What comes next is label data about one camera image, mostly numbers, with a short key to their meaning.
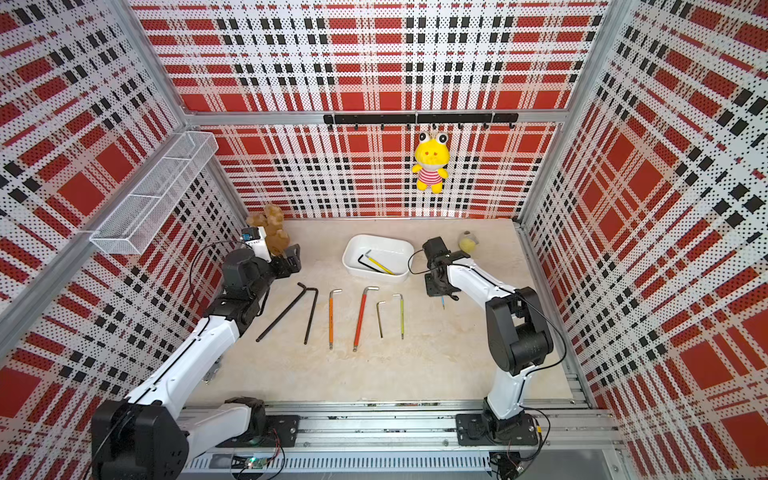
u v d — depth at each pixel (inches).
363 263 42.4
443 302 36.7
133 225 27.5
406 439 28.9
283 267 28.5
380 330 35.9
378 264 42.6
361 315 37.5
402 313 37.7
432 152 35.8
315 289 39.9
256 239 27.1
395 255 42.8
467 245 42.4
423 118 35.0
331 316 37.3
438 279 27.8
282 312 37.6
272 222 42.8
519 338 19.0
